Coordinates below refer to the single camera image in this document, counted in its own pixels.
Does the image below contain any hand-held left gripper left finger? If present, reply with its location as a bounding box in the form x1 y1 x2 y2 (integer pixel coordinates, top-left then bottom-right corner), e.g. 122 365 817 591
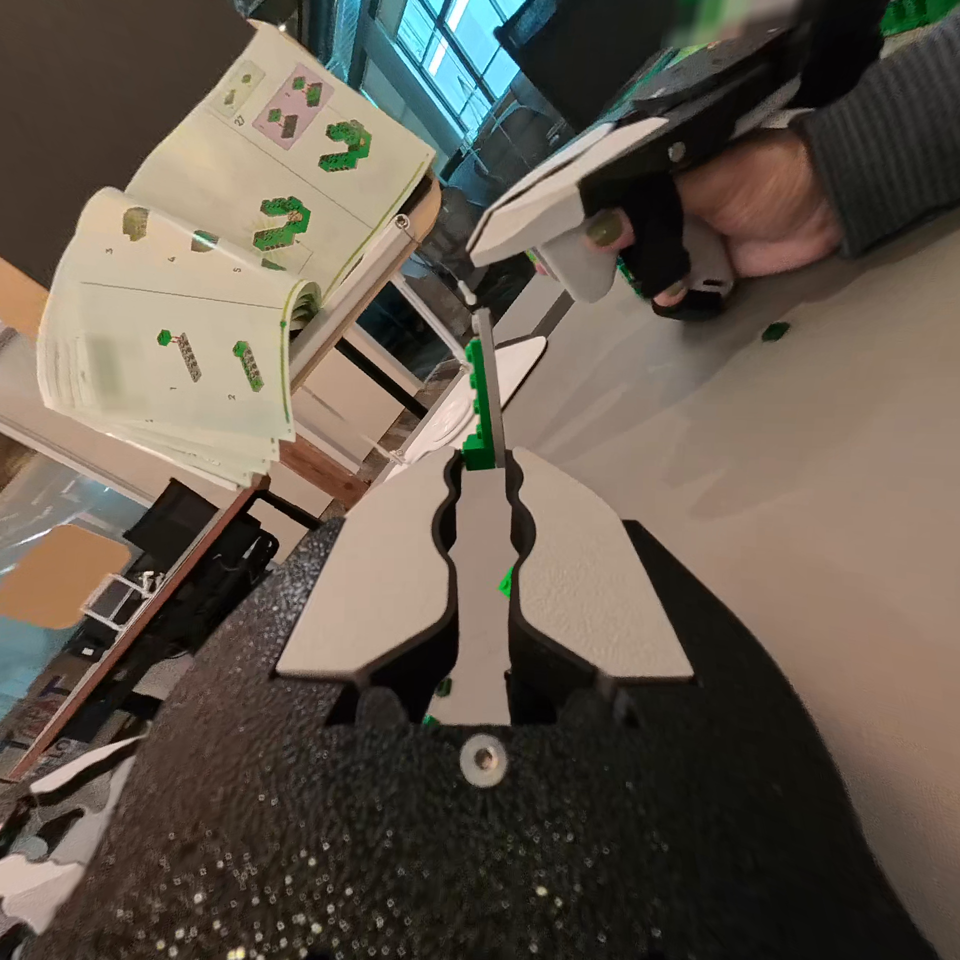
274 447 462 687

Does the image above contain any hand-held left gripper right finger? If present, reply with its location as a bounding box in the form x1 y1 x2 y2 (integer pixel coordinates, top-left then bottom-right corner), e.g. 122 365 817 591
507 446 696 695

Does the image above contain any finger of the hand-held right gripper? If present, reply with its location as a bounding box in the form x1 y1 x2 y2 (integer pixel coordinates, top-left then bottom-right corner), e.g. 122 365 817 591
465 184 589 267
489 117 670 220

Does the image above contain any light grey long plate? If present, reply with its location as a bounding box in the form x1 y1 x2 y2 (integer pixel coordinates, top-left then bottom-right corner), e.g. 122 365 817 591
471 307 511 470

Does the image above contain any person's right forearm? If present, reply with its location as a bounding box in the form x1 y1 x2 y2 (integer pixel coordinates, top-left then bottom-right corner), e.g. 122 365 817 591
795 33 960 260

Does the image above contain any grey desk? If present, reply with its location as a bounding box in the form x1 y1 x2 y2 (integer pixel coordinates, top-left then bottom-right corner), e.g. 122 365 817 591
427 202 960 960

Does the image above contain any person's right hand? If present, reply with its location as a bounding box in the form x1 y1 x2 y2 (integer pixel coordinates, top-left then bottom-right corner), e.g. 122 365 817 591
587 129 846 320

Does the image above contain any black office chair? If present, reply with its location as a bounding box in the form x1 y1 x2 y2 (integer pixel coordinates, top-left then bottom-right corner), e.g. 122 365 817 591
495 0 676 129

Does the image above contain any white mat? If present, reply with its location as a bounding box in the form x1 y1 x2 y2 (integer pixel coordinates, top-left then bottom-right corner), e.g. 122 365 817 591
285 176 550 485

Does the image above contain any black computer equipment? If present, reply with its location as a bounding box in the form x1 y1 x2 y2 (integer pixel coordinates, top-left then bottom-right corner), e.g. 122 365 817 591
123 480 282 654

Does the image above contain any white low cabinet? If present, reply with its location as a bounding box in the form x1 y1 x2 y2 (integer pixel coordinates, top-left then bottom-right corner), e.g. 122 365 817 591
247 352 429 519

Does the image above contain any brown edged table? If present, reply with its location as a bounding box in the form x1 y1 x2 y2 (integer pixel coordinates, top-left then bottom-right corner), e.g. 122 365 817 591
7 476 271 781

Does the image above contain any instruction booklet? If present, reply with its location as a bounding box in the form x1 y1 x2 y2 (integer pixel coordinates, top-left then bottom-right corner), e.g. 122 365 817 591
36 18 438 489

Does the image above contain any group of white printed parts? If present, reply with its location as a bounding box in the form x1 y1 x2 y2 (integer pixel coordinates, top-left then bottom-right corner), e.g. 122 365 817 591
0 731 147 935

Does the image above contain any dark grey partition panel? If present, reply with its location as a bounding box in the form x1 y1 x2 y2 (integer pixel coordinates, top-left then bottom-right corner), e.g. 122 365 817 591
0 0 256 301

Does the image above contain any window with dark frame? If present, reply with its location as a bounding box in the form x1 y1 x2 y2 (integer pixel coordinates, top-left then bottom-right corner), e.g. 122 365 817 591
360 0 526 136

